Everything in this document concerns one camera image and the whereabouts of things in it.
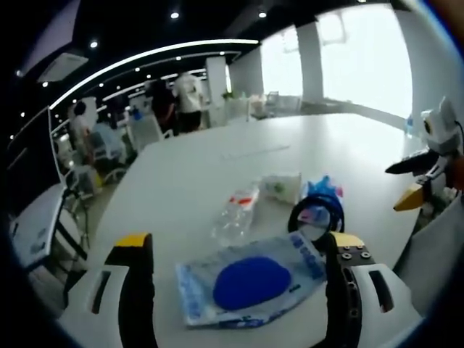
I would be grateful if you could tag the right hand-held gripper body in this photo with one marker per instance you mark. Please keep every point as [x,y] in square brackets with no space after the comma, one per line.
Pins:
[440,125]

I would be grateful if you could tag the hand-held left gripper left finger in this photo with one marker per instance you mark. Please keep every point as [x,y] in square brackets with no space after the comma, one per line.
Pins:
[134,282]

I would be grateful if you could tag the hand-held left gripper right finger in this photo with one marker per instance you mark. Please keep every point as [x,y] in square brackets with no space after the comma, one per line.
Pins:
[348,286]

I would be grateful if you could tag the blue spiky toy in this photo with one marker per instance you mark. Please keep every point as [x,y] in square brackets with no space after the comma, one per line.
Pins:
[324,190]

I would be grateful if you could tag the blue item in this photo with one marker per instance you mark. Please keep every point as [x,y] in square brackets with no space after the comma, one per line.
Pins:
[250,277]

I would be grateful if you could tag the white tissue packet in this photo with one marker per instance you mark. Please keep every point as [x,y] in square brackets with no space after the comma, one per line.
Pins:
[281,187]

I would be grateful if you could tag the clear plastic bottle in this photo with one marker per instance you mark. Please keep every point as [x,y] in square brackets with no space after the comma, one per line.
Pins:
[235,214]

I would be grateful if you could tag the small plastic bottle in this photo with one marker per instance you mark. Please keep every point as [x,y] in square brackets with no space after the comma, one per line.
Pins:
[409,125]

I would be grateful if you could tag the white office chair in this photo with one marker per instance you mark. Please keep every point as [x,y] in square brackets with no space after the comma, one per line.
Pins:
[145,132]

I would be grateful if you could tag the white table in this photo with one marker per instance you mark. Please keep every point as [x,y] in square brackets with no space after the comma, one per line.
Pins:
[253,163]

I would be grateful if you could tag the dark monitor screen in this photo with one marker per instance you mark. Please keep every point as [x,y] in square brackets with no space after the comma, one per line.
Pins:
[30,163]

